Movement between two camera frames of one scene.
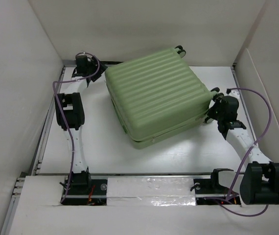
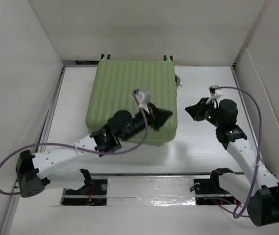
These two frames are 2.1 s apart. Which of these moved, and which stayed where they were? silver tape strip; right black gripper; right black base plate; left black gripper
Moved: left black gripper; right black gripper
Stayed: silver tape strip; right black base plate
